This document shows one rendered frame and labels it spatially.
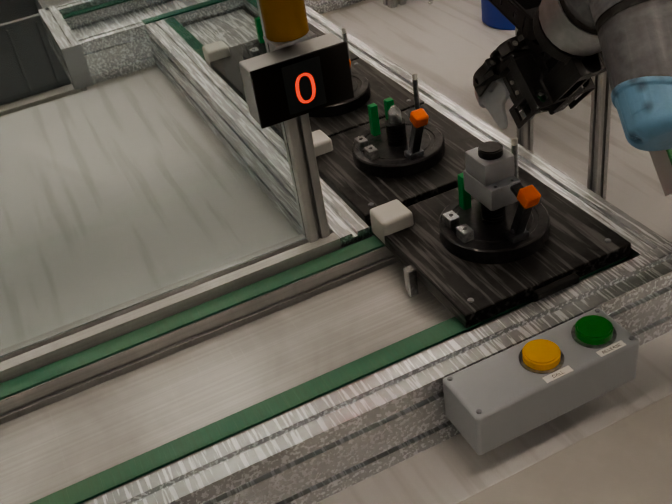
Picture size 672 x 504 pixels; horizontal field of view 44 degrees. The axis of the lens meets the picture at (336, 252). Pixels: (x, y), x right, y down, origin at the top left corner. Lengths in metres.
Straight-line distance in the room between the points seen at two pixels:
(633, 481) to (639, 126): 0.42
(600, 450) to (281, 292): 0.44
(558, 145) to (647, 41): 0.82
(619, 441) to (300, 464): 0.36
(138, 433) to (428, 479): 0.33
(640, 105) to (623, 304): 0.39
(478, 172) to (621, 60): 0.37
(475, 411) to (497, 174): 0.31
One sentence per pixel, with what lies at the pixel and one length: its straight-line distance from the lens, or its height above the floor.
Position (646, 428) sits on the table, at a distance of 1.02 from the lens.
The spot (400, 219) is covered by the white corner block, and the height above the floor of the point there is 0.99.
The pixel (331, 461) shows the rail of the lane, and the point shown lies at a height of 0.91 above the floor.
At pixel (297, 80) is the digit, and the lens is 0.98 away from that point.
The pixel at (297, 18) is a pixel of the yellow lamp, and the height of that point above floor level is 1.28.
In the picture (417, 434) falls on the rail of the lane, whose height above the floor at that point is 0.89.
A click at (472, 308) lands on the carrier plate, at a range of 0.99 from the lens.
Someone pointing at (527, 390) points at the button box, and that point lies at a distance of 0.91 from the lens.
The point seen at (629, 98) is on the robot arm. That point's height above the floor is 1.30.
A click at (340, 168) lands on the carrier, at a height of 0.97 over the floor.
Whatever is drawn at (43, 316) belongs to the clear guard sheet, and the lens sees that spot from 1.10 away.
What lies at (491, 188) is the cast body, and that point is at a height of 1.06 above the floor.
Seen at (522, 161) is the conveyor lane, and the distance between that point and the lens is 1.28.
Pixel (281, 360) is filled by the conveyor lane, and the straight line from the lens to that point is 1.04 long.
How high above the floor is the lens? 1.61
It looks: 36 degrees down
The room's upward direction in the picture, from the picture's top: 10 degrees counter-clockwise
